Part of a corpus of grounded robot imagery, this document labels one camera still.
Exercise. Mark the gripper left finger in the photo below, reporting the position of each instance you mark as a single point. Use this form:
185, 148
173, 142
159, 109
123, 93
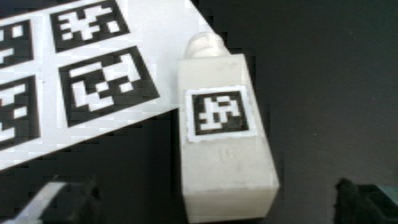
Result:
63, 205

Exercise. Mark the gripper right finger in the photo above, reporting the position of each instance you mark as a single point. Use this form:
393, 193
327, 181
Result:
366, 203

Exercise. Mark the white table leg with tag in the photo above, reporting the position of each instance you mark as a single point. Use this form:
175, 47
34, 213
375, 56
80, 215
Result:
230, 180

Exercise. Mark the white marker base plate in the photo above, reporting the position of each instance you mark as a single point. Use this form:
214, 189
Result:
89, 54

